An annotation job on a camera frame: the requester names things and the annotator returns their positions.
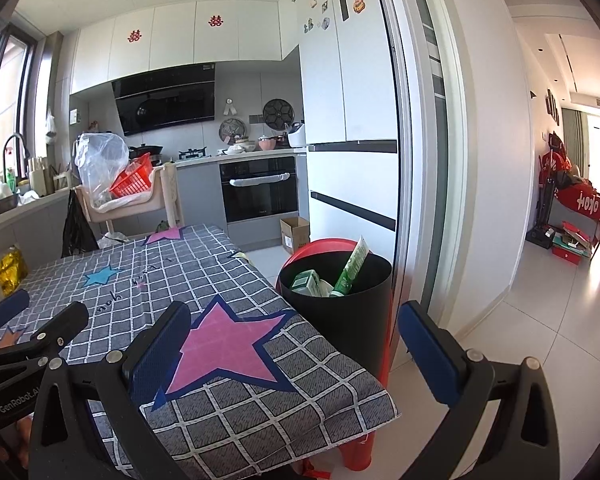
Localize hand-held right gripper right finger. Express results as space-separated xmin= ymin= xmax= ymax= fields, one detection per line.
xmin=397 ymin=301 xmax=561 ymax=480

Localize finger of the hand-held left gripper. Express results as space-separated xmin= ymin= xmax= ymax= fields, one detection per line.
xmin=0 ymin=289 xmax=31 ymax=351
xmin=0 ymin=301 xmax=90 ymax=366

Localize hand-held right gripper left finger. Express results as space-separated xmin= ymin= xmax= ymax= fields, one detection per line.
xmin=28 ymin=301 xmax=192 ymax=480

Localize black trash bin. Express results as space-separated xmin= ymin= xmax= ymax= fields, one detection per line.
xmin=278 ymin=251 xmax=393 ymax=386

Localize green and white tube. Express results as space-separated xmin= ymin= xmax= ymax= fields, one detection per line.
xmin=329 ymin=236 xmax=370 ymax=298

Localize green labelled bottle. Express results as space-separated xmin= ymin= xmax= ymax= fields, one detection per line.
xmin=290 ymin=269 xmax=333 ymax=297

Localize gold foil bag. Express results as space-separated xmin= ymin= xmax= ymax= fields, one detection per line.
xmin=0 ymin=246 xmax=29 ymax=297

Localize black plastic bag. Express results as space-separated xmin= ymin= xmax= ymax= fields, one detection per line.
xmin=61 ymin=189 xmax=100 ymax=259

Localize grey checked star tablecloth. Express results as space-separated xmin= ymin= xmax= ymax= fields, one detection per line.
xmin=0 ymin=223 xmax=401 ymax=471

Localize white utensil holder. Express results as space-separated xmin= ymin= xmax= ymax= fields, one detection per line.
xmin=27 ymin=156 xmax=48 ymax=196

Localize white plastic sheet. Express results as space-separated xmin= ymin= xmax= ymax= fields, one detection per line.
xmin=92 ymin=192 xmax=153 ymax=213

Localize red plastic stool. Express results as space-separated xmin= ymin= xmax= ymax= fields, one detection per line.
xmin=280 ymin=238 xmax=395 ymax=386

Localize red plastic basket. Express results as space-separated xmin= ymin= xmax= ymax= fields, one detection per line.
xmin=109 ymin=152 xmax=153 ymax=198

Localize beige plastic chair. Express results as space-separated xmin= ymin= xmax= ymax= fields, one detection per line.
xmin=74 ymin=161 xmax=185 ymax=236

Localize large clear plastic bag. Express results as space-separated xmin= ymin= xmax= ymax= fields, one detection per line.
xmin=74 ymin=132 xmax=131 ymax=208

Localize black kitchen faucet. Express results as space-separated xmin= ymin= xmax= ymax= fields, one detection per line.
xmin=2 ymin=132 xmax=31 ymax=181

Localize grey kitchen counter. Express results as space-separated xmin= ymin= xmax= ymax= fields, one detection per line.
xmin=0 ymin=147 xmax=311 ymax=281

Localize black upright vacuum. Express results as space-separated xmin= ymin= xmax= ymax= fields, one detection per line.
xmin=525 ymin=180 xmax=556 ymax=248

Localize small cardboard box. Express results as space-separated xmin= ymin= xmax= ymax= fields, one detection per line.
xmin=280 ymin=216 xmax=311 ymax=255

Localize pile of coloured boxes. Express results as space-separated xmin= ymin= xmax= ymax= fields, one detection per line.
xmin=551 ymin=220 xmax=593 ymax=266

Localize black built-in oven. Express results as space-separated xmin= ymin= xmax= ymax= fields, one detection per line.
xmin=218 ymin=156 xmax=299 ymax=224

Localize red printed bag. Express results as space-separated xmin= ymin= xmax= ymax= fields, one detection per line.
xmin=539 ymin=132 xmax=600 ymax=223

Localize grey round steamer rack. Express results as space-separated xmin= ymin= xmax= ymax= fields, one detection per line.
xmin=218 ymin=117 xmax=246 ymax=143

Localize black range hood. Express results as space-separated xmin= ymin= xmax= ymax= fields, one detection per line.
xmin=111 ymin=63 xmax=217 ymax=137

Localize white rice cooker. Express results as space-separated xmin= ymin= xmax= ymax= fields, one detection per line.
xmin=286 ymin=121 xmax=308 ymax=148

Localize grey curtain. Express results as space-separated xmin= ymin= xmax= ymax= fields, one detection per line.
xmin=560 ymin=107 xmax=591 ymax=171

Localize white refrigerator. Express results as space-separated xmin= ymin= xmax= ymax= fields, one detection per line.
xmin=297 ymin=0 xmax=398 ymax=261

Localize black round wall pan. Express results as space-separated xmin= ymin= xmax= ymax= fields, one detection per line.
xmin=262 ymin=98 xmax=295 ymax=129

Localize dark wall frames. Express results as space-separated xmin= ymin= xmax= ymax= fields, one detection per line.
xmin=545 ymin=89 xmax=561 ymax=126

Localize white wall cabinets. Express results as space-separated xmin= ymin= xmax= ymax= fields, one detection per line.
xmin=69 ymin=0 xmax=301 ymax=96

